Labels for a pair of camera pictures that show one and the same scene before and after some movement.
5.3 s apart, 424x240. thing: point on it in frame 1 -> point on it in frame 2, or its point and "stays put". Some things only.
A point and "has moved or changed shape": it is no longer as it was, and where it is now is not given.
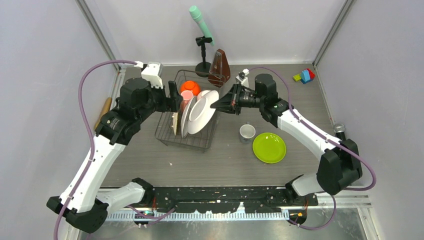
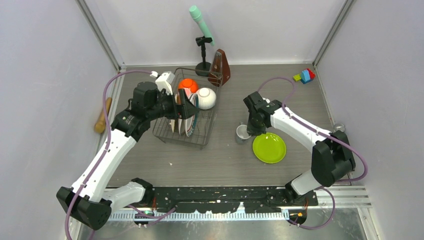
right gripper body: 250,99 -> 253,127
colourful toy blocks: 306,76 stays put
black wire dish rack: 192,127 stays put
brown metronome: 219,73 stays put
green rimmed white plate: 201,112 has moved or changed shape
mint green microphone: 196,14 stays put
